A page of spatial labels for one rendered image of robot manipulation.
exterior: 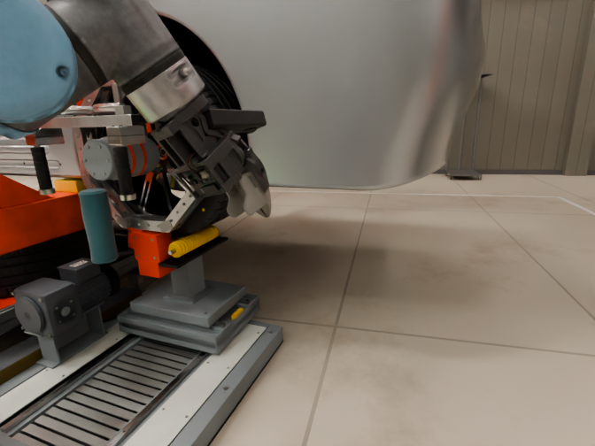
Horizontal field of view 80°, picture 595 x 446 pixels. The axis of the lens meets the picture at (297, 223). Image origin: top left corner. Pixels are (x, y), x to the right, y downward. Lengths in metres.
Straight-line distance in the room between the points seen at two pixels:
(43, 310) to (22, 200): 0.43
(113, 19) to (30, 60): 0.17
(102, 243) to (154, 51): 1.02
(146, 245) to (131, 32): 1.04
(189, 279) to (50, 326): 0.50
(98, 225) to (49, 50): 1.11
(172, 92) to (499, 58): 6.48
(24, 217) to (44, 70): 1.37
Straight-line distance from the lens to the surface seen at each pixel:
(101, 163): 1.27
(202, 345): 1.51
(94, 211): 1.39
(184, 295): 1.63
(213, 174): 0.48
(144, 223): 1.41
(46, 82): 0.32
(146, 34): 0.48
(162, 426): 1.30
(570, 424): 1.56
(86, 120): 1.22
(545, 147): 7.01
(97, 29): 0.47
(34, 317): 1.57
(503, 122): 6.79
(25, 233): 1.67
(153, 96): 0.48
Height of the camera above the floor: 0.95
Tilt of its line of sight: 16 degrees down
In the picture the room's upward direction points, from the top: 2 degrees counter-clockwise
